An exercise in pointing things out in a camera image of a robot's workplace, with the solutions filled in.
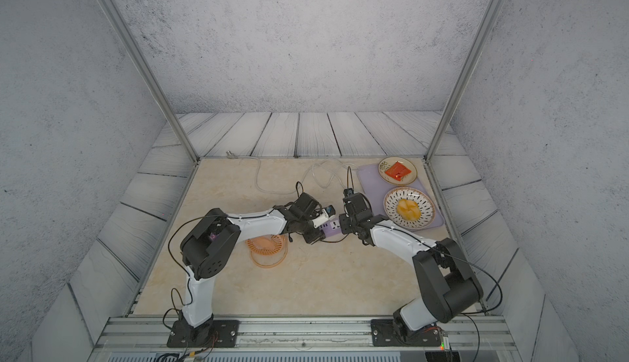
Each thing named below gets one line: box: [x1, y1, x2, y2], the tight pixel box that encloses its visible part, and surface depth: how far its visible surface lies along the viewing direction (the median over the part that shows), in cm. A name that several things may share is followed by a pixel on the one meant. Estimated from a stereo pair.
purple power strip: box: [318, 217, 343, 238], surface depth 95 cm
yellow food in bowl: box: [397, 198, 421, 222], surface depth 100 cm
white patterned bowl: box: [383, 186, 437, 231], surface depth 103 cm
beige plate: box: [377, 156, 418, 186], surface depth 116 cm
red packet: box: [384, 161, 412, 181], surface depth 116 cm
